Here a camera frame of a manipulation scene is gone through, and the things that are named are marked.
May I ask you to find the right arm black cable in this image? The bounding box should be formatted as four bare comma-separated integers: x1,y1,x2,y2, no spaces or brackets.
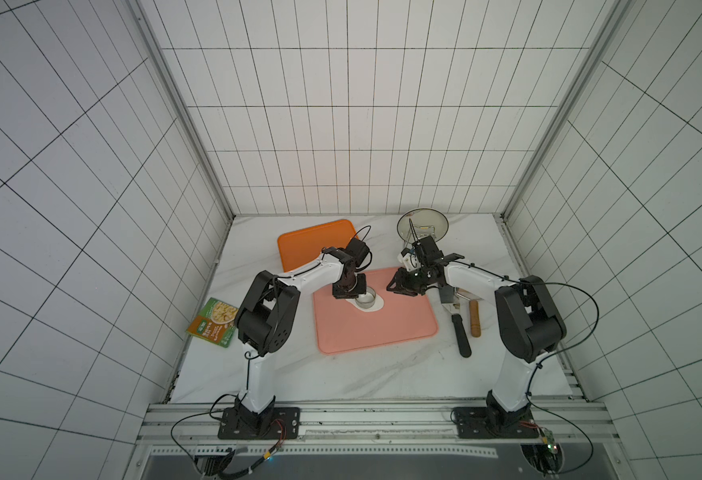
464,263,602,475

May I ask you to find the green yellow packet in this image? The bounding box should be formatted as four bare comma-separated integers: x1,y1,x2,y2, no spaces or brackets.
186,297,238,348

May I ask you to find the orange plastic tray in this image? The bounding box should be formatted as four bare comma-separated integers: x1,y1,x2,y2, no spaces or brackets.
277,219,356,272

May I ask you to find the metal wire lid rack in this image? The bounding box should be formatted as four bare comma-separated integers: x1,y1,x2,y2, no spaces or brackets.
404,223,441,264

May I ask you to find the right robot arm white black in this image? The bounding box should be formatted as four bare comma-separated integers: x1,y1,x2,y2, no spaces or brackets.
387,236,566,430

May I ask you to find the pink plastic tray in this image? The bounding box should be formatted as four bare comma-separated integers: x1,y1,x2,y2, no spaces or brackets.
313,267,438,355

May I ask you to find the wooden rolling pin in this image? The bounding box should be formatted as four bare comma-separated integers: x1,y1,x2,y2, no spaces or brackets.
457,289,482,338

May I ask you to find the aluminium mounting rail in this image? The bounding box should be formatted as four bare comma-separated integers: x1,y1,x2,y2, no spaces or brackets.
137,398,619,458

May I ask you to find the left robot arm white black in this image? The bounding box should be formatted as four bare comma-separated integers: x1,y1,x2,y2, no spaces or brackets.
234,237,371,426

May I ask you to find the metal spatula black handle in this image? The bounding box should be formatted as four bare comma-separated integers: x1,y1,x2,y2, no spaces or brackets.
438,286,472,358

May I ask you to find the white dough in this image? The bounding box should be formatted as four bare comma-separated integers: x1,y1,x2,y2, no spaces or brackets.
351,293,385,312

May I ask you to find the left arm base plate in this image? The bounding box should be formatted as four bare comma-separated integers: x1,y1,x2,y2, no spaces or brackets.
217,407,301,440

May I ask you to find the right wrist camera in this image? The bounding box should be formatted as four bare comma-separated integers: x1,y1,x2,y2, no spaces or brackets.
397,249,421,272

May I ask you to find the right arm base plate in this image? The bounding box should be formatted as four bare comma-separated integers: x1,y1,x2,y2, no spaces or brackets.
450,406,539,440

